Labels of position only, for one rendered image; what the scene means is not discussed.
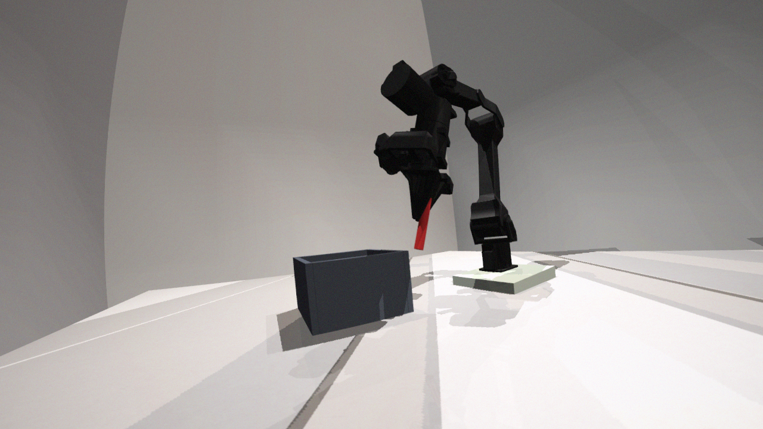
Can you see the red peg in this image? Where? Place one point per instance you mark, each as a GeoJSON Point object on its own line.
{"type": "Point", "coordinates": [422, 227]}

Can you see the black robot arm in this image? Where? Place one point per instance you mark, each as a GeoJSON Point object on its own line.
{"type": "Point", "coordinates": [430, 96]}

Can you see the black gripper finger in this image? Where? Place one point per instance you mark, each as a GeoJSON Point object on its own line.
{"type": "Point", "coordinates": [440, 188]}
{"type": "Point", "coordinates": [422, 183]}

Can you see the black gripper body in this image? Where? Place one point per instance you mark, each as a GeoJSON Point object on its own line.
{"type": "Point", "coordinates": [426, 144]}

